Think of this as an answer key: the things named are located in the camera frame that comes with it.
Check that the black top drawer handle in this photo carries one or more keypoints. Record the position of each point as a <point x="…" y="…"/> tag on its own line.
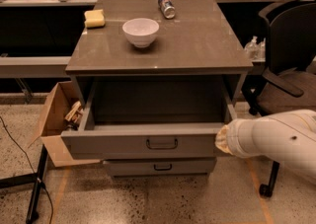
<point x="152" y="145"/>

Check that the yellow foam padded gripper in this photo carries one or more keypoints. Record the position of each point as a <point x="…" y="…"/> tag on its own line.
<point x="237" y="139"/>

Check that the clear plastic bottle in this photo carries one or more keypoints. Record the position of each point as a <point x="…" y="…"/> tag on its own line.
<point x="251" y="48"/>

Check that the grey cabinet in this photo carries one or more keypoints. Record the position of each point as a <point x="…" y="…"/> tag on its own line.
<point x="198" y="40"/>

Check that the yellow sponge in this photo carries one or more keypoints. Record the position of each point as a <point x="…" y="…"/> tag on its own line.
<point x="94" y="18"/>

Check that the grey drawer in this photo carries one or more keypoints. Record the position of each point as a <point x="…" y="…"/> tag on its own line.
<point x="138" y="168"/>
<point x="121" y="115"/>

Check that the brown cardboard box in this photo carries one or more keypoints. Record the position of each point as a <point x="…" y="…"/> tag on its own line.
<point x="51" y="123"/>

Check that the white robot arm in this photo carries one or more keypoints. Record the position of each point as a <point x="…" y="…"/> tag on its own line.
<point x="288" y="138"/>

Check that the white ceramic bowl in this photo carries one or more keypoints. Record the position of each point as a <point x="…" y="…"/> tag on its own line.
<point x="140" y="32"/>

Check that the blue silver soda can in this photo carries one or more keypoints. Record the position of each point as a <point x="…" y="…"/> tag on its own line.
<point x="167" y="8"/>

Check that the black office chair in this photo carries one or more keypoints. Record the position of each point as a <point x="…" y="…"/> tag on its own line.
<point x="285" y="84"/>

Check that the wooden items in box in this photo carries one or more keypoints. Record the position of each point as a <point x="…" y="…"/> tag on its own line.
<point x="73" y="118"/>

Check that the grey top drawer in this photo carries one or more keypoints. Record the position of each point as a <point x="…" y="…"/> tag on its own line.
<point x="121" y="115"/>

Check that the black drawer handle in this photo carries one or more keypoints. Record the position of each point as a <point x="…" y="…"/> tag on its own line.
<point x="161" y="168"/>
<point x="152" y="145"/>

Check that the black metal stand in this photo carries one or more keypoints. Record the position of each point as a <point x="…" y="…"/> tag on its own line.
<point x="35" y="179"/>

